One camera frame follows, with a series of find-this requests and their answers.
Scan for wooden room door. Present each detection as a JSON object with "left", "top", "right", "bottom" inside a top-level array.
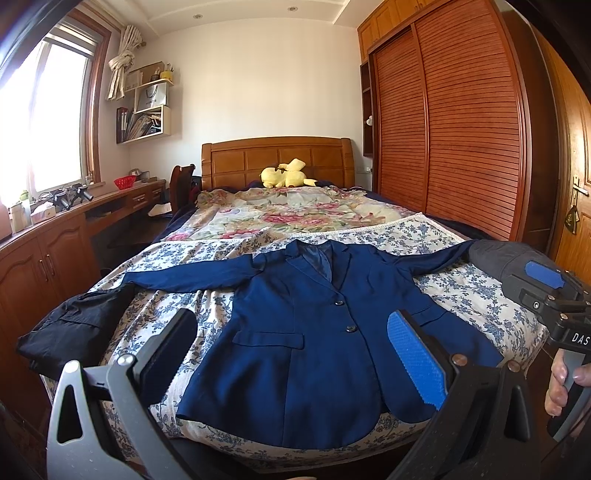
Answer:
[{"left": 535, "top": 32, "right": 590, "bottom": 283}]

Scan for metal door handle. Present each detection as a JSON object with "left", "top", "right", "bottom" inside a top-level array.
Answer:
[{"left": 572, "top": 176, "right": 590, "bottom": 197}]

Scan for black tag on door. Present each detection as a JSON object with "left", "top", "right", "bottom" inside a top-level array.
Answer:
[{"left": 564, "top": 204, "right": 580, "bottom": 235}]

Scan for white wall shelf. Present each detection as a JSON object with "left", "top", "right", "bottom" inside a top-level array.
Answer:
[{"left": 116, "top": 62, "right": 173, "bottom": 144}]

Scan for person's right hand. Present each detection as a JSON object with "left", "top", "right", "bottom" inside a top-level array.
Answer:
[{"left": 544, "top": 349, "right": 591, "bottom": 417}]

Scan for black devices on desk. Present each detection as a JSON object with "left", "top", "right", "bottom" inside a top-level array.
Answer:
[{"left": 32, "top": 183, "right": 93, "bottom": 213}]

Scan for yellow plush toy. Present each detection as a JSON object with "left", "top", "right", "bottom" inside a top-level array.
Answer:
[{"left": 260, "top": 158, "right": 317, "bottom": 189}]

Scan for dark wooden chair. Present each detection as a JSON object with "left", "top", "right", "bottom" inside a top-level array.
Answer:
[{"left": 169, "top": 164, "right": 195, "bottom": 214}]

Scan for blue floral bed sheet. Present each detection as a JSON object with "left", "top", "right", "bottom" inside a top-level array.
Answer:
[{"left": 95, "top": 214, "right": 548, "bottom": 471}]

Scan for tied cream curtain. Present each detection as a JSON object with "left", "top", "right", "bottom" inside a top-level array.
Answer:
[{"left": 106, "top": 25, "right": 144, "bottom": 101}]

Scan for long wooden desk cabinet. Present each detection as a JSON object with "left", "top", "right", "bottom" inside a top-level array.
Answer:
[{"left": 0, "top": 180, "right": 166, "bottom": 433}]

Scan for wooden bed headboard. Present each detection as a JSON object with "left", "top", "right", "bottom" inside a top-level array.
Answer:
[{"left": 201, "top": 136, "right": 356, "bottom": 190}]

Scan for wooden louvered wardrobe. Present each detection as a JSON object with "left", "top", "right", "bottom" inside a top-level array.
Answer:
[{"left": 369, "top": 1, "right": 529, "bottom": 240}]

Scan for window with wooden frame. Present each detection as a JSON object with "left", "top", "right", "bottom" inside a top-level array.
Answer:
[{"left": 1, "top": 8, "right": 111, "bottom": 206}]

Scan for folded black garment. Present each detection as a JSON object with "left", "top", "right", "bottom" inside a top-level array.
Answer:
[{"left": 16, "top": 284, "right": 136, "bottom": 380}]

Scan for navy blue suit jacket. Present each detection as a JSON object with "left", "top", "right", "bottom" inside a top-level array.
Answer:
[{"left": 124, "top": 241, "right": 502, "bottom": 450}]

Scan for pink floral quilt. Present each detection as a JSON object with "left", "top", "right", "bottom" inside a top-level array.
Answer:
[{"left": 158, "top": 186, "right": 413, "bottom": 241}]

